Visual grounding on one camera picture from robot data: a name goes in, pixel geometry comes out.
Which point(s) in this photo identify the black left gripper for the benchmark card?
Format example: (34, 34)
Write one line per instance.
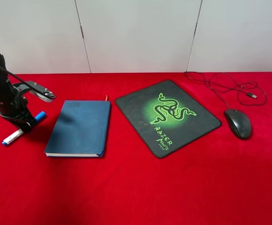
(14, 109)

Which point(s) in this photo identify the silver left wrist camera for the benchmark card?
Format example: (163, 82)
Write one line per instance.
(35, 89)

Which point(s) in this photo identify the blue hardcover notebook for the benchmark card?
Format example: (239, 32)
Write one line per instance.
(80, 130)

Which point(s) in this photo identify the blue and white marker pen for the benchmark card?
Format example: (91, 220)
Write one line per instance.
(19, 132)

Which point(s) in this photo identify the black green Razer mouse pad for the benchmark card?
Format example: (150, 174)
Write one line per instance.
(166, 117)

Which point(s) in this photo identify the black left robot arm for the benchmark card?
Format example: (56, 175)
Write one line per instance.
(13, 106)

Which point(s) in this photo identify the black computer mouse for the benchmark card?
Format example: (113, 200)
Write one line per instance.
(239, 123)

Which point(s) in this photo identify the red tablecloth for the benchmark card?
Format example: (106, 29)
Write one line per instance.
(216, 180)

